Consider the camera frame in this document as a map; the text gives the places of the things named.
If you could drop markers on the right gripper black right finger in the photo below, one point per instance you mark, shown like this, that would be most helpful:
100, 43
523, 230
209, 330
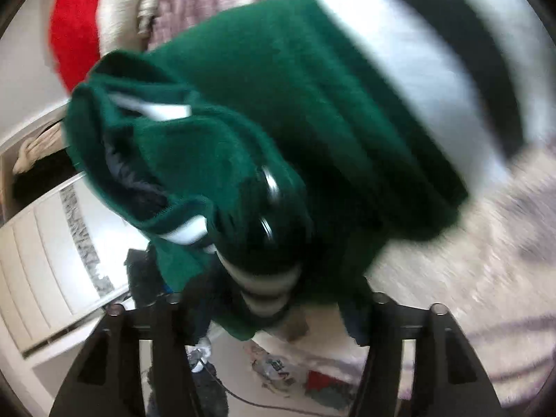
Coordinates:
448, 378

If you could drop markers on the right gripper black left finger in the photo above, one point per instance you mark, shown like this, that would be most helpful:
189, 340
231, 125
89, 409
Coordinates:
105, 378

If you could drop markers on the green white varsity jacket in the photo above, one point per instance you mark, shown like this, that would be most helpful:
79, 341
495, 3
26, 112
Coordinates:
274, 149

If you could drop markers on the cream folded clothes on shelf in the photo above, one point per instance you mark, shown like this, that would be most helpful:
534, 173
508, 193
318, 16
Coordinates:
32, 150

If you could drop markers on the floral fleece bed blanket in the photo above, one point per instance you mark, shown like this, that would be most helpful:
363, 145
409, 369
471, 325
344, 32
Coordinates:
491, 263

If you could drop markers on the white wardrobe with mirror strip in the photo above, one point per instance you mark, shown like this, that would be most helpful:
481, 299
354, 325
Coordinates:
62, 258

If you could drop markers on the red garment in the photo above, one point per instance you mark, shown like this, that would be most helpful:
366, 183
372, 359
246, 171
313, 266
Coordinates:
74, 40

